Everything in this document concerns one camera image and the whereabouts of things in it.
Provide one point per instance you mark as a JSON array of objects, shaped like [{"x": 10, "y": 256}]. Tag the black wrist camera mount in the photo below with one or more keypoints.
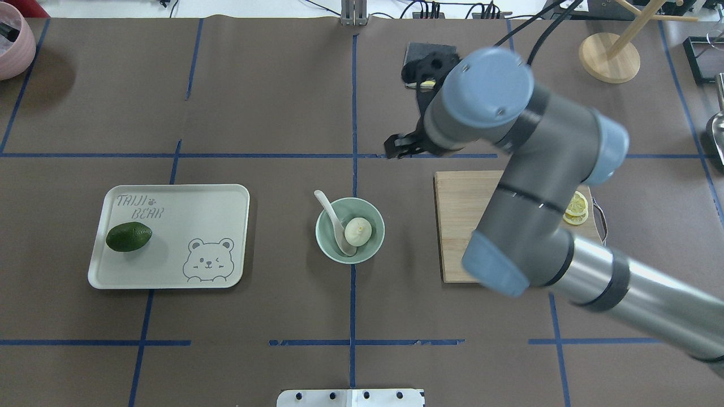
[{"x": 434, "y": 67}]

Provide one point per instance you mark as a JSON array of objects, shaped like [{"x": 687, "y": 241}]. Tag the cream bear serving tray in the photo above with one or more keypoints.
[{"x": 199, "y": 233}]

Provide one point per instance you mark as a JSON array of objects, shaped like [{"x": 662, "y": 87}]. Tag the light green ceramic bowl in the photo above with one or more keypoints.
[{"x": 347, "y": 209}]

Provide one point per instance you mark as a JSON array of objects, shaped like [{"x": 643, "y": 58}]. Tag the black framed wooden tray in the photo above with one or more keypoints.
[{"x": 705, "y": 58}]

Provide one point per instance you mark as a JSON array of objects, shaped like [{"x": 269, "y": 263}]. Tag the dark green avocado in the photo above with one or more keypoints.
[{"x": 128, "y": 237}]

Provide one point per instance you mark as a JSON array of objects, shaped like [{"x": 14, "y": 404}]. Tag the lemon slice upper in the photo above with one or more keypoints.
[{"x": 578, "y": 206}]

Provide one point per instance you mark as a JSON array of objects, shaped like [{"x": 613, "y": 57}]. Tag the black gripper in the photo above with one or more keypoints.
[{"x": 403, "y": 146}]

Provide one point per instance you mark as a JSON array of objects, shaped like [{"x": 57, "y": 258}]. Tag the wooden cutting board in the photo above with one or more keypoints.
[{"x": 461, "y": 199}]

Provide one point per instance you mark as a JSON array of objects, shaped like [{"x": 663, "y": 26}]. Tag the metal board handle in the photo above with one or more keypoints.
[{"x": 603, "y": 221}]

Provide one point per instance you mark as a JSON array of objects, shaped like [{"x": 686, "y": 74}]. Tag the lemon slice lower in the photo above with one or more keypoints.
[{"x": 575, "y": 219}]

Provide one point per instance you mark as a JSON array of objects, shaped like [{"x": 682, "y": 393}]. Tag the wooden mug tree stand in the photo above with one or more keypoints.
[{"x": 612, "y": 58}]

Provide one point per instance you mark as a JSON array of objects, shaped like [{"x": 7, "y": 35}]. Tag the lemon slice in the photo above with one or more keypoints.
[
  {"x": 578, "y": 206},
  {"x": 575, "y": 219}
]

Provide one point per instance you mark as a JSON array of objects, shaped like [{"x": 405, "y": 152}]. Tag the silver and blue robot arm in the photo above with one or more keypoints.
[{"x": 555, "y": 145}]

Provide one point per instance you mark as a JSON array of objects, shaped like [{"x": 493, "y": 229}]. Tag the pink bowl with ice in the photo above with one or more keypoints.
[{"x": 16, "y": 56}]

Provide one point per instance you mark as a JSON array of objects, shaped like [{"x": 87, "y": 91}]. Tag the stainless steel scoop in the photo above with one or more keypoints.
[{"x": 715, "y": 123}]

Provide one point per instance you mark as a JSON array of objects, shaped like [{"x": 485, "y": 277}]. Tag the white ceramic spoon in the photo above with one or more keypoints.
[{"x": 339, "y": 237}]

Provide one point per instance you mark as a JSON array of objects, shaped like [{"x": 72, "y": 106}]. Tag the aluminium frame post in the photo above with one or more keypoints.
[{"x": 354, "y": 13}]

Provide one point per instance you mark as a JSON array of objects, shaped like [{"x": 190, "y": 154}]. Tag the white steamed bun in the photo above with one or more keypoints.
[{"x": 358, "y": 231}]

